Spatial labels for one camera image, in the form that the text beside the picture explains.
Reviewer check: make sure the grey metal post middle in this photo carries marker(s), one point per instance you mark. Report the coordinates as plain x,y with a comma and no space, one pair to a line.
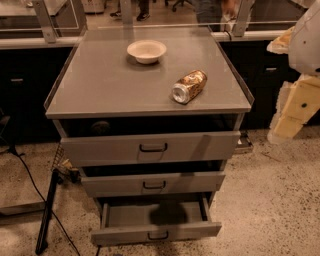
126,11

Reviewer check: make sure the grey drawer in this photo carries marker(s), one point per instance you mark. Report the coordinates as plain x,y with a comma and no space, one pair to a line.
171,217
140,140
152,179

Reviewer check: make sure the grey middle drawer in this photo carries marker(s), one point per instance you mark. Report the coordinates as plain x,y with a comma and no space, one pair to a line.
152,179

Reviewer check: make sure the round dark object in drawer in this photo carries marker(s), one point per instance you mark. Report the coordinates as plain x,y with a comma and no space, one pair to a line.
100,128

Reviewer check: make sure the dark counter cabinets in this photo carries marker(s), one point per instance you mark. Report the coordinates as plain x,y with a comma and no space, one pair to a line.
27,76

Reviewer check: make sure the grey top drawer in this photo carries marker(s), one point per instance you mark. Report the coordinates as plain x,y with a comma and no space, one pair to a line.
140,140

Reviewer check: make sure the grey metal post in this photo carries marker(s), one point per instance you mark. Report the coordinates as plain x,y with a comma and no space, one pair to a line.
45,21
243,17
126,11

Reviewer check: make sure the gold soda can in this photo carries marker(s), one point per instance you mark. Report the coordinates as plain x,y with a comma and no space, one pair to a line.
189,86

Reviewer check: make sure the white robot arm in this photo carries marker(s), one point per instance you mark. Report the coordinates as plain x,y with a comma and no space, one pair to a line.
311,18

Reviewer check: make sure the person in background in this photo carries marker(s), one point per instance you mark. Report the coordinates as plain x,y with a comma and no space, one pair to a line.
211,11

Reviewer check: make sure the wire basket on floor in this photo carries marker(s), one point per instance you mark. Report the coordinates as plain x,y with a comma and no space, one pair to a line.
62,164

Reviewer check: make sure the white paper bowl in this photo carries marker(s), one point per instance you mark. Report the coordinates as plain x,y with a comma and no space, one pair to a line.
146,51

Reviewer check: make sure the grey metal post right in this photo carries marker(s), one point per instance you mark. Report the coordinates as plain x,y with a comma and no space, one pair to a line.
243,17

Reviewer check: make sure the grey bottom drawer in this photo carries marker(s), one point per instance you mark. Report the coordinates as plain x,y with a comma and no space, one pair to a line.
171,217

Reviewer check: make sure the grey drawer cabinet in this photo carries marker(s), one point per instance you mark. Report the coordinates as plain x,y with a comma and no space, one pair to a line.
104,81

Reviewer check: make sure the black office chair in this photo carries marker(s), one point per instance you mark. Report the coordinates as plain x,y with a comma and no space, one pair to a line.
181,3

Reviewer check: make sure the black bar on floor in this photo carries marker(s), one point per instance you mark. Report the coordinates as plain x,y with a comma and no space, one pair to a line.
42,236

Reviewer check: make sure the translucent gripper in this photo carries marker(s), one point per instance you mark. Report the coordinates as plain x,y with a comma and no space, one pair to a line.
306,46

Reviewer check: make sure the grey metal post left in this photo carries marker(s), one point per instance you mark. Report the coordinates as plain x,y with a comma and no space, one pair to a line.
45,21

